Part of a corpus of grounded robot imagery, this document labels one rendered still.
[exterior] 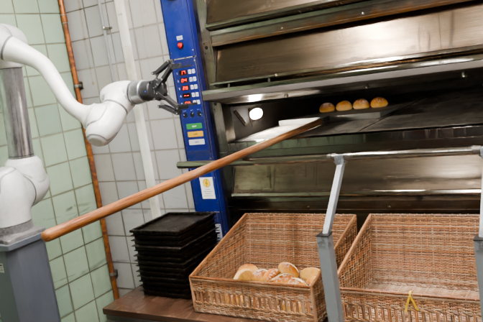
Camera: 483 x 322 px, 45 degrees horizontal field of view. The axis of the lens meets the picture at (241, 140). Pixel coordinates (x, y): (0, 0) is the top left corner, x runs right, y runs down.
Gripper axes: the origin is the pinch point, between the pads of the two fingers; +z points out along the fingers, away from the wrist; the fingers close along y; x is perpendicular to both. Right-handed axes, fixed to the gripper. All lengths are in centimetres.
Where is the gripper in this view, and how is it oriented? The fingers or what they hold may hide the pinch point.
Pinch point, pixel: (189, 85)
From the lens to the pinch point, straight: 211.3
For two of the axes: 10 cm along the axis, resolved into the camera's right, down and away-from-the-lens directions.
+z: 8.5, -0.6, -5.3
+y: 1.5, 9.8, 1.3
